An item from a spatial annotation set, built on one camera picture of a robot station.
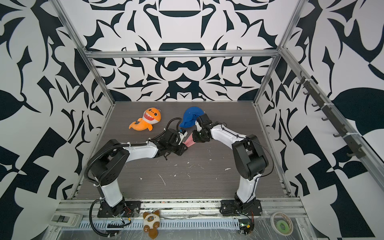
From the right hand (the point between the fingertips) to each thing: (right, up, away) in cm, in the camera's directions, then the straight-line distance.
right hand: (194, 137), depth 93 cm
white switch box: (-60, -35, -23) cm, 73 cm away
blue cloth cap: (-3, +13, +10) cm, 17 cm away
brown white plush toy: (-20, -35, -24) cm, 47 cm away
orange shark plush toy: (-29, +13, +8) cm, 33 cm away
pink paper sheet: (-3, -3, +7) cm, 8 cm away
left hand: (-5, -4, -1) cm, 6 cm away
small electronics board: (+24, -39, -22) cm, 50 cm away
